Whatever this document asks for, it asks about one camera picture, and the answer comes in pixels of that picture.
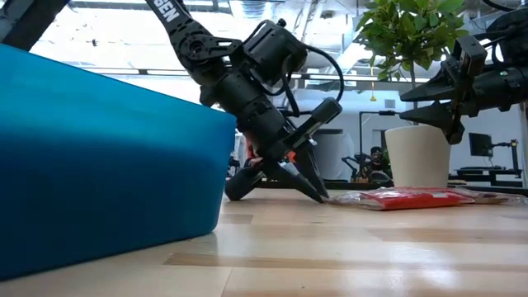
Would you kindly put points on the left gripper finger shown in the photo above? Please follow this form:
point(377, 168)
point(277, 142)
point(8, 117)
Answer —
point(290, 178)
point(310, 167)

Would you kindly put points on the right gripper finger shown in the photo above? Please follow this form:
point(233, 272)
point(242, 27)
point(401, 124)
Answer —
point(433, 113)
point(443, 86)

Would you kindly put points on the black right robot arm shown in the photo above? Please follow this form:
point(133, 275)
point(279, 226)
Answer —
point(520, 88)

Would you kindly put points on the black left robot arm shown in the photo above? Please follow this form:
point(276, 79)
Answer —
point(173, 16)

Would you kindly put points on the background black robot arm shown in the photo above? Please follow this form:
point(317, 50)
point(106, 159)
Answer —
point(354, 163)

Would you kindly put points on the grey cylinder bin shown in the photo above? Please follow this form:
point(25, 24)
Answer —
point(336, 156)

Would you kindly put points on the round white plant pot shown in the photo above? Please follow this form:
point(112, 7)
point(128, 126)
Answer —
point(416, 158)

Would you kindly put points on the black monitor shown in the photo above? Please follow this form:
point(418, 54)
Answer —
point(480, 144)

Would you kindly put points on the yellow hanging pendant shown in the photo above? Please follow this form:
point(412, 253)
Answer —
point(372, 98)

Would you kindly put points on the person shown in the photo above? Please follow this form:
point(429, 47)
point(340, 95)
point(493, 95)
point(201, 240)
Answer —
point(376, 154)

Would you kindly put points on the green leafy plant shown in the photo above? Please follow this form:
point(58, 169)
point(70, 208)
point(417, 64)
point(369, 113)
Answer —
point(408, 29)

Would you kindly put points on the dark background bench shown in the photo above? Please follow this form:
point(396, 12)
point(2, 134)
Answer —
point(486, 172)

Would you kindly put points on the blue plastic basket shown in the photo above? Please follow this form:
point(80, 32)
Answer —
point(103, 165)

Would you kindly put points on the black aluminium table frame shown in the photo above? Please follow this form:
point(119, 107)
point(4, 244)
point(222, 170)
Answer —
point(359, 185)

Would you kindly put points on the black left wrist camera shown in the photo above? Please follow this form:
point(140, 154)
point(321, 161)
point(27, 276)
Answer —
point(274, 49)

